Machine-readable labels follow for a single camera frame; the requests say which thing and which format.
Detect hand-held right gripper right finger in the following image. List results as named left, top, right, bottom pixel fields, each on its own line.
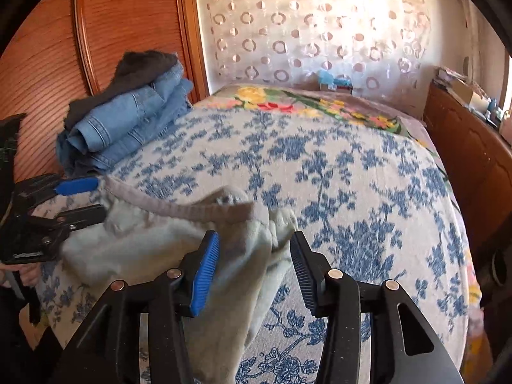
left=290, top=231, right=465, bottom=384

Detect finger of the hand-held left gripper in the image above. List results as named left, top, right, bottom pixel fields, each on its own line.
left=52, top=176, right=100, bottom=196
left=34, top=204, right=108, bottom=244

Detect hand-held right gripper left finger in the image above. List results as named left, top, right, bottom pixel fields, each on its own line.
left=52, top=230, right=220, bottom=384

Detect light beige pants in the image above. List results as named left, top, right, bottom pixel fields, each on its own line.
left=60, top=178, right=299, bottom=384

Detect blue denim jeans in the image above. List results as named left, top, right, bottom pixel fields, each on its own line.
left=56, top=64, right=195, bottom=177

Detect blue floral bedspread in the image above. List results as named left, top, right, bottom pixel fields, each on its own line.
left=34, top=108, right=481, bottom=384

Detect dark grey folded garment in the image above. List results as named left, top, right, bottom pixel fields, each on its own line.
left=64, top=50, right=179, bottom=131

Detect colourful floral blanket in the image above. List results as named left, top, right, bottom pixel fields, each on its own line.
left=208, top=84, right=486, bottom=369

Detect blue tissue box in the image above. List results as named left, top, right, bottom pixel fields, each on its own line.
left=317, top=70, right=355, bottom=92

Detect wooden dresser with clutter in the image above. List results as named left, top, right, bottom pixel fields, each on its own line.
left=423, top=82, right=512, bottom=289

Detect cardboard box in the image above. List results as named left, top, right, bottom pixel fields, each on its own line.
left=446, top=76, right=491, bottom=113

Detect white circle-patterned curtain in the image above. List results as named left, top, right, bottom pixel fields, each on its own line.
left=194, top=0, right=512, bottom=123

